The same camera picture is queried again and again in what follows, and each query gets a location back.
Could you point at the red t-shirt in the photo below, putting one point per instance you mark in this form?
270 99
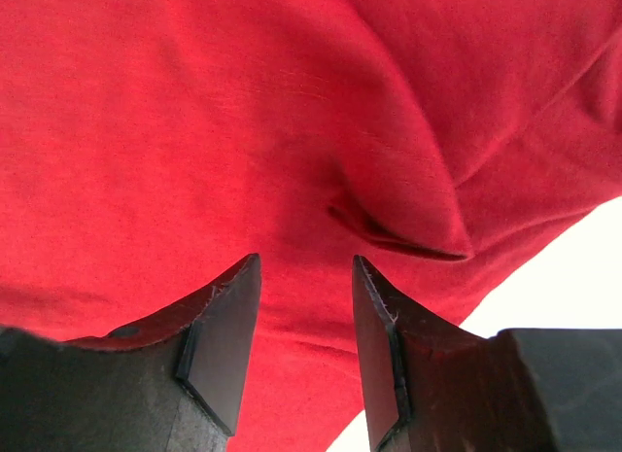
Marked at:
147 145

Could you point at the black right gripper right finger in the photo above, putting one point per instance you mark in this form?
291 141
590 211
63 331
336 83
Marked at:
430 386

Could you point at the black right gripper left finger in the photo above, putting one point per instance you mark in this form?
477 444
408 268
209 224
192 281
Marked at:
172 381

